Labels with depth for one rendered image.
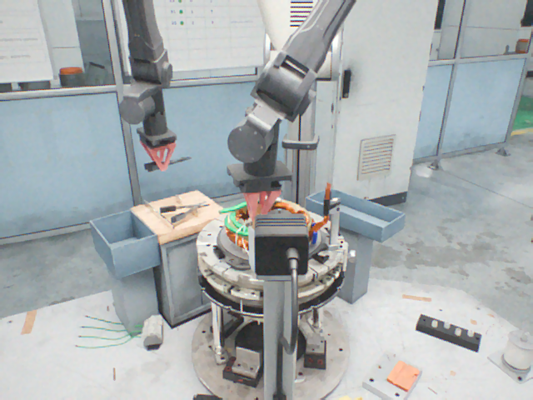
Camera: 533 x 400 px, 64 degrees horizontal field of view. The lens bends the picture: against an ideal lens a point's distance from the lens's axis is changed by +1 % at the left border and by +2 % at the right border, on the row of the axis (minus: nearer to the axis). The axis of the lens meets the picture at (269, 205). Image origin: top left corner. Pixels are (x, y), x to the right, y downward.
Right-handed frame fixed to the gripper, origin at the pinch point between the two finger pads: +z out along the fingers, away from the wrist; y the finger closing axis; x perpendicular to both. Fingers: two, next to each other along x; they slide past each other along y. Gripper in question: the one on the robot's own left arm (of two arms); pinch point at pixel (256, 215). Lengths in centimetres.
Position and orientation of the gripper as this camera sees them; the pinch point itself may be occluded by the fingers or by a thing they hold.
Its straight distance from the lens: 76.9
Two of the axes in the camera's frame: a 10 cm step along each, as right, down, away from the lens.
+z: -0.6, 8.7, 4.9
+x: -3.4, -4.8, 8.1
